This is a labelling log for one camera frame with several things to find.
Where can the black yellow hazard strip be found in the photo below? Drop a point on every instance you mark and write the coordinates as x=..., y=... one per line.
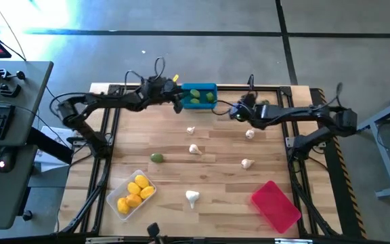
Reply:
x=350, y=196

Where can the grey metal stand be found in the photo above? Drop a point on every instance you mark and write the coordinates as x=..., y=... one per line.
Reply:
x=389, y=162

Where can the black desk beam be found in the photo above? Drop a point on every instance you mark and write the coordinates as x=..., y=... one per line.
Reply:
x=51, y=146

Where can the black desk clamp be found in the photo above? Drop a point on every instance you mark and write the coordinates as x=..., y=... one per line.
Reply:
x=7, y=89
x=0, y=72

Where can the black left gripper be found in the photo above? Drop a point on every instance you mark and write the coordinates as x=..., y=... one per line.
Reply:
x=159, y=91

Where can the black handheld device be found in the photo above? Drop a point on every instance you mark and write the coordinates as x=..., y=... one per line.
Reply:
x=153, y=230

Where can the green lime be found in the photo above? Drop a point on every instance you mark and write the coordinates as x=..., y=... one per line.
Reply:
x=195, y=93
x=157, y=158
x=265, y=101
x=210, y=97
x=195, y=101

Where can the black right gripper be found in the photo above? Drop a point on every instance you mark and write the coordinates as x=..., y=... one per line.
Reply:
x=244, y=115

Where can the black round knob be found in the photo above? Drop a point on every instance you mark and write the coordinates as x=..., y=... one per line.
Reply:
x=27, y=215

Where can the red plastic bin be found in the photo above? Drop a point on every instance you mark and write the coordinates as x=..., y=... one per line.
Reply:
x=276, y=206

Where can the white paper sheets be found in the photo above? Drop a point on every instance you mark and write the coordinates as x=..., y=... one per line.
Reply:
x=49, y=163

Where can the clear plastic bin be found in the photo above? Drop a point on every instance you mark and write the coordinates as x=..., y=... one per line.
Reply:
x=113, y=196

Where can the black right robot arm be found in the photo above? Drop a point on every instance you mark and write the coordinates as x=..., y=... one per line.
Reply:
x=300, y=113

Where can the black aluminium table frame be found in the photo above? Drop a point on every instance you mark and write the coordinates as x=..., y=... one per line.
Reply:
x=276, y=88

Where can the silver metal bracket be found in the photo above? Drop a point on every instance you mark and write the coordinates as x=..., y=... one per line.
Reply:
x=293, y=241
x=103, y=240

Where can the large white garlic bulb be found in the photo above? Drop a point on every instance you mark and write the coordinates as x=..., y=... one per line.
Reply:
x=192, y=195

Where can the blue plastic bin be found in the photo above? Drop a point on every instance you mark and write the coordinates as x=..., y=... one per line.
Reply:
x=201, y=105

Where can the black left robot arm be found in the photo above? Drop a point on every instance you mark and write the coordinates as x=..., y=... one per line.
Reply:
x=107, y=100

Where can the black computer mouse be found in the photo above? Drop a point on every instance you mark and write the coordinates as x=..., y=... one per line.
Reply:
x=6, y=159

